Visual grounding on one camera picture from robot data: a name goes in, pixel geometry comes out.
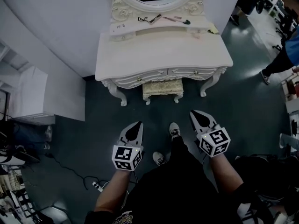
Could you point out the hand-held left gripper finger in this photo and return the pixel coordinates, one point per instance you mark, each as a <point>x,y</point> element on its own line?
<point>138,137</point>
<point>127,134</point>

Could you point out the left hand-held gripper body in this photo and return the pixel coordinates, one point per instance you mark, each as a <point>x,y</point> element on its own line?
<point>127,157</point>

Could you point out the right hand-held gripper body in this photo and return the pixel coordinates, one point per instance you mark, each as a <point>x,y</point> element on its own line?
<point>213,141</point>

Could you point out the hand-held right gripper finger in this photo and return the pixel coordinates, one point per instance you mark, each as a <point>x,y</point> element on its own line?
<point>195,126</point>
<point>205,121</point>

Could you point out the cream upholstered stool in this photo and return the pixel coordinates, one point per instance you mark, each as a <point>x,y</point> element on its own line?
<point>162,87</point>

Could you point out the white ornate dressing table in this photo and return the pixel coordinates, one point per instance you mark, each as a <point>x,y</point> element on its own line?
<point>163,52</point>

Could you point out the person's right forearm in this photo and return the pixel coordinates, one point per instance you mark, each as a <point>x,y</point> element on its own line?
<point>224,176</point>

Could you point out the person's left forearm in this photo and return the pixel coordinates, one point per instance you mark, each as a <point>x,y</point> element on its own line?
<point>109,190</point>

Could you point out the person's right white shoe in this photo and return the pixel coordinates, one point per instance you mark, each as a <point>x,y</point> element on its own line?
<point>174,130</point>

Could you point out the person's white shoe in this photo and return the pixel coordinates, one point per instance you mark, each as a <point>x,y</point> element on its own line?
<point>174,130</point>
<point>159,158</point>

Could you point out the person's right leg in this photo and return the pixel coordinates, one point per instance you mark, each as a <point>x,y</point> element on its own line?
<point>178,148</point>

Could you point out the person's left white shoe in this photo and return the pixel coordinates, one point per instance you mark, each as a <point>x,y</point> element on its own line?
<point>159,158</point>

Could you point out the white power strip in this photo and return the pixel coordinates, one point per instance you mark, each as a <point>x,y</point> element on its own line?
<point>97,186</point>

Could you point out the person's black shirt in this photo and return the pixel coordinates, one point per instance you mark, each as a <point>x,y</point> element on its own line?
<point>172,195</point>

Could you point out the black backpack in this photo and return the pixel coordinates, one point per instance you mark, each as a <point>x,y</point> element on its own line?
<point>268,171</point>

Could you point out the dark green makeup brush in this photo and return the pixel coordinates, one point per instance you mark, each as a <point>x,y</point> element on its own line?
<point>187,22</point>

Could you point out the white low cabinet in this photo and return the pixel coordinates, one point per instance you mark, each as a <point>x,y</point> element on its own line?
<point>30,94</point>

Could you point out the beige flat makeup stick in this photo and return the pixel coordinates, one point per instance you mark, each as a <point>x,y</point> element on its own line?
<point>155,19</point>

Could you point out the black eyelash curler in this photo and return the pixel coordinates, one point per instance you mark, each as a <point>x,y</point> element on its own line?
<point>142,19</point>

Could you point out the white open shelf unit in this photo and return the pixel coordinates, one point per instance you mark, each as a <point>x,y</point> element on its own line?
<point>11,59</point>

